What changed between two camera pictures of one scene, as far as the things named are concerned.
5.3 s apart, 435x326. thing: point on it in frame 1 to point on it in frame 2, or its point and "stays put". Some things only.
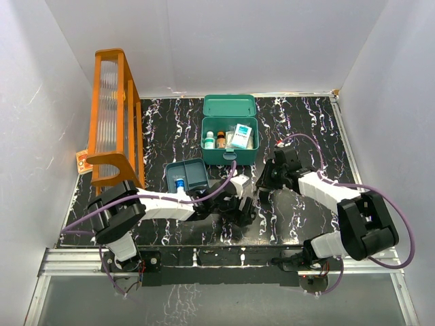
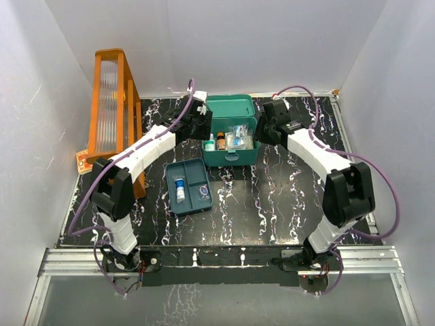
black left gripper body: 230,211 to 200,126
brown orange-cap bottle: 221,140 stays put
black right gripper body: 273,176 to 263,132
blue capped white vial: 180,184 stays put
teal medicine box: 230,130 stays put
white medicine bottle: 209,140 stays put
